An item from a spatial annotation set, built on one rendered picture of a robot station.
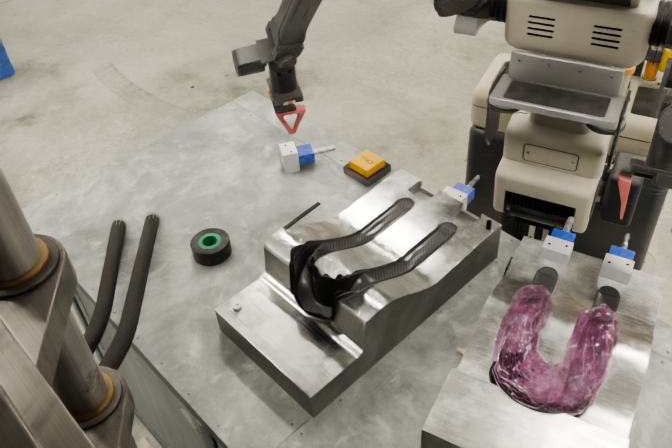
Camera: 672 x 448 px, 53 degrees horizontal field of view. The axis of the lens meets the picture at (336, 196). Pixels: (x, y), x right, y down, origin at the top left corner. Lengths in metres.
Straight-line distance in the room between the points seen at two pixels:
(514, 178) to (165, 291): 0.81
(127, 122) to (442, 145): 1.53
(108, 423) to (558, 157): 1.09
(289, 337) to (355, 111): 2.17
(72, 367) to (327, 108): 2.55
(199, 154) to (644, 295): 1.05
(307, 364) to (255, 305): 0.16
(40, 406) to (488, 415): 0.62
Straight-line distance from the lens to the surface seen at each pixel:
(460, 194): 1.43
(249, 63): 1.40
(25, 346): 0.70
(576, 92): 1.44
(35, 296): 0.75
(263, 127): 1.76
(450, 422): 1.02
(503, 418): 1.03
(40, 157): 3.37
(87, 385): 0.90
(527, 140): 1.56
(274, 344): 1.17
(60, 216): 1.64
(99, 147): 3.31
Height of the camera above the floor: 1.78
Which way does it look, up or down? 40 degrees down
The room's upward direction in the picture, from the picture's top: 5 degrees counter-clockwise
